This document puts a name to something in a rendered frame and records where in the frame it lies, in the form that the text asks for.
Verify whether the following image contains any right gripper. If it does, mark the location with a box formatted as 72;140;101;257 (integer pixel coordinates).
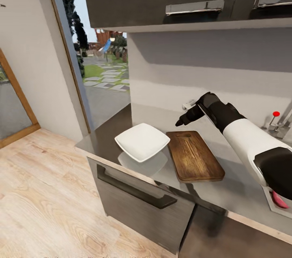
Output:
175;108;203;126

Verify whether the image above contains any vidalia onion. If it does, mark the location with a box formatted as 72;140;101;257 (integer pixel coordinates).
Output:
269;191;289;208

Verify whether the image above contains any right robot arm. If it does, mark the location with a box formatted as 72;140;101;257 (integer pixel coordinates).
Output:
175;92;292;210

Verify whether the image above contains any cutting board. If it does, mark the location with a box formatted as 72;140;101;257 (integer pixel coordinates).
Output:
166;130;225;181

